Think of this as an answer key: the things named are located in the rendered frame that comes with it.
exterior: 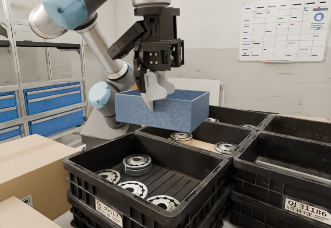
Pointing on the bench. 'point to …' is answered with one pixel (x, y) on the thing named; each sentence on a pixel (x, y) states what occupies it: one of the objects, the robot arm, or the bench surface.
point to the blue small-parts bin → (164, 110)
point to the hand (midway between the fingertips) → (150, 104)
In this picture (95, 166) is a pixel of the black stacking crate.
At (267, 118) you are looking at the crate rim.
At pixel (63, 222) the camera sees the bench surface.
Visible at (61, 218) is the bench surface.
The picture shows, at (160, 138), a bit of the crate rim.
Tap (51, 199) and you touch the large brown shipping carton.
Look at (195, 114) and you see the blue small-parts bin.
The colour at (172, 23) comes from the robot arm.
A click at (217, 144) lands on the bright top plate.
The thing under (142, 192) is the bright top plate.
